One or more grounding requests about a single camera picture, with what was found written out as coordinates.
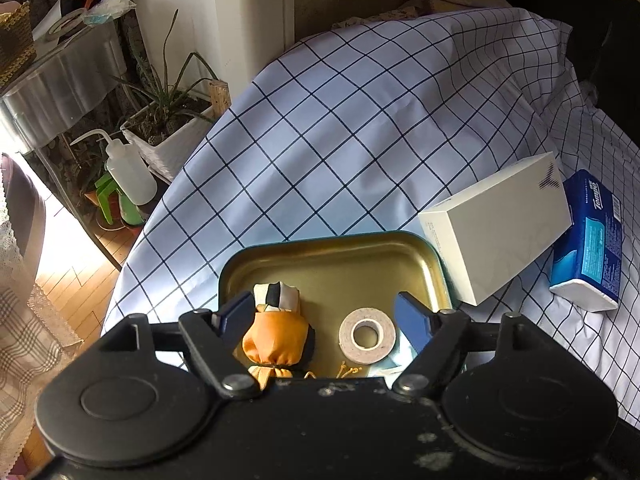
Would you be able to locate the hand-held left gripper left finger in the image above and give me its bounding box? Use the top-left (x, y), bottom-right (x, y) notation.
top-left (105, 290), bottom-right (258, 399)

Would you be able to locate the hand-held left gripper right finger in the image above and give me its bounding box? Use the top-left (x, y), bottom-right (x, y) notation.
top-left (392, 290), bottom-right (539, 396)

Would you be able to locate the white bandage roll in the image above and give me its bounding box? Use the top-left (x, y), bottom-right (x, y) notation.
top-left (339, 306), bottom-right (398, 365)

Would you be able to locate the orange embroidered pouch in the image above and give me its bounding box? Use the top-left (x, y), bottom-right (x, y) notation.
top-left (241, 282), bottom-right (317, 391)

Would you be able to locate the blue face mask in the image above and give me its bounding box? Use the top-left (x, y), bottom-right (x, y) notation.
top-left (370, 345), bottom-right (421, 378)

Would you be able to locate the teal and gold metal tray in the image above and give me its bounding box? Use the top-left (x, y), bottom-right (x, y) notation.
top-left (218, 231), bottom-right (456, 381)

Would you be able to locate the white cardboard box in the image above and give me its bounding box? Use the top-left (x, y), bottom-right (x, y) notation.
top-left (418, 152), bottom-right (573, 307)

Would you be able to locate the green plastic container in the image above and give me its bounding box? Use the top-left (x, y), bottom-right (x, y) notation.
top-left (94, 172), bottom-right (146, 227)

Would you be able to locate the white plastic wash bottle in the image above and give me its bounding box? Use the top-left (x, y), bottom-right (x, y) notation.
top-left (70, 129), bottom-right (157, 206)

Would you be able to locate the potted plant in white planter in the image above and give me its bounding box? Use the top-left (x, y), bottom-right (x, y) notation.
top-left (112, 7), bottom-right (223, 182)

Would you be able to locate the white checked blanket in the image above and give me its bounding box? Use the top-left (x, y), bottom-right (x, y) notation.
top-left (100, 7), bottom-right (640, 406)

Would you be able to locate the blue tissue pack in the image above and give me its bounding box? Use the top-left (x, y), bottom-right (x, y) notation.
top-left (549, 169), bottom-right (626, 313)

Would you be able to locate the plaid lace-trimmed cloth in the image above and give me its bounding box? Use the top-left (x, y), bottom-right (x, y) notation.
top-left (0, 152), bottom-right (86, 461)

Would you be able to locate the woven bamboo box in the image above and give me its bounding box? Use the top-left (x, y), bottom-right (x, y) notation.
top-left (210, 80), bottom-right (232, 117)

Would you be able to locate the round metal side table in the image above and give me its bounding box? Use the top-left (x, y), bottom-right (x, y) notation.
top-left (0, 22), bottom-right (131, 153)

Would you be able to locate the clear plastic bag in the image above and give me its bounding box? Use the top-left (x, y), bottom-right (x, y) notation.
top-left (82, 0), bottom-right (137, 26)

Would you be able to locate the white tape roll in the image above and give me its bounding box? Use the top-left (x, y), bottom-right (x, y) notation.
top-left (42, 7), bottom-right (88, 43)

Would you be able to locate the gold woven basket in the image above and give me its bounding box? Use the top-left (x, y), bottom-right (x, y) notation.
top-left (0, 1), bottom-right (38, 86)

